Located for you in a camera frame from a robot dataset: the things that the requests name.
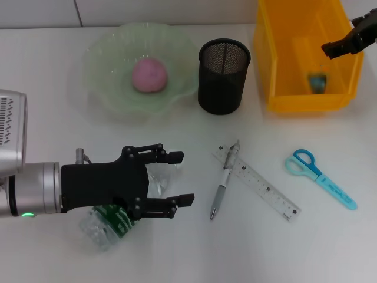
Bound pink peach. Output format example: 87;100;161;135
131;58;169;94

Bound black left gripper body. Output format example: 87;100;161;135
61;146;150;219

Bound left gripper connector cable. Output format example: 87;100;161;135
75;148;92;165

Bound blue plastic scissors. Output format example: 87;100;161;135
285;149;358;210

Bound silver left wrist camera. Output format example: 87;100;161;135
0;90;28;175

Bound white grey ballpoint pen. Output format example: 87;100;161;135
210;140;242;221

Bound black mesh pen holder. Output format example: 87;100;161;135
197;38;252;115

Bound clear plastic ruler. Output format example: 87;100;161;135
211;144;302;222

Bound clear green-label water bottle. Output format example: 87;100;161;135
78;163;177;251

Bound green plastic wrapper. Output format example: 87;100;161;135
307;66;328;94

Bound yellow plastic bin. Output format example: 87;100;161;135
254;0;365;113

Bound green glass fruit plate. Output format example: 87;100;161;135
69;22;199;124

